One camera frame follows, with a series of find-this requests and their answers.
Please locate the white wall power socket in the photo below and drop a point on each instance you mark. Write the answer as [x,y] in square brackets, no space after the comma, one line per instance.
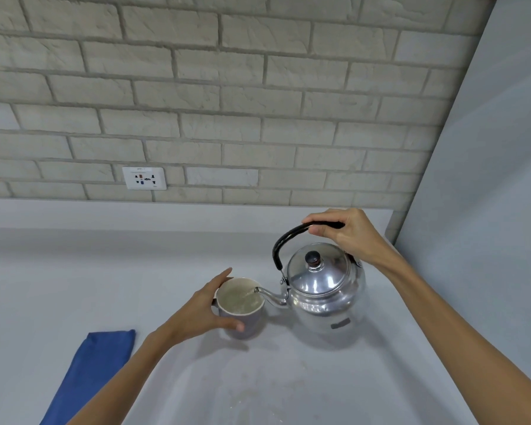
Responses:
[144,178]

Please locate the person's right fingers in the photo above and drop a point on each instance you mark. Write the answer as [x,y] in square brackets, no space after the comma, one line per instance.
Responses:
[325,227]

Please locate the person's right forearm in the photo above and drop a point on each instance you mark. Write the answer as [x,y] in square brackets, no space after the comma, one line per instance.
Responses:
[464,345]

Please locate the person's left hand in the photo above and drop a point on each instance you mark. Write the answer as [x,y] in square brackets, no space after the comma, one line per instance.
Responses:
[194,316]

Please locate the grey ceramic mug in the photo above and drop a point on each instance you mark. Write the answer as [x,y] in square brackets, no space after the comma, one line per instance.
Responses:
[241,307]

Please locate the person's left thumb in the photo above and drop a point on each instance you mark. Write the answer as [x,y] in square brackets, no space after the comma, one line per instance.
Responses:
[228,324]

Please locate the person's right hand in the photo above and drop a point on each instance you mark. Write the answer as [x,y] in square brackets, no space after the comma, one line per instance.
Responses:
[358,236]

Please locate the silver metal kettle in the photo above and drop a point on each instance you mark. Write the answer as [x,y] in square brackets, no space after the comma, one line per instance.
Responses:
[321,287]

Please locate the person's left forearm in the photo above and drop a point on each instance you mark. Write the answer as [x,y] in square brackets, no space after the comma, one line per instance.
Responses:
[119,382]

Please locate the blue folded cloth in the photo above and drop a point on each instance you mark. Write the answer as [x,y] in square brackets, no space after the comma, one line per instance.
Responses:
[88,376]

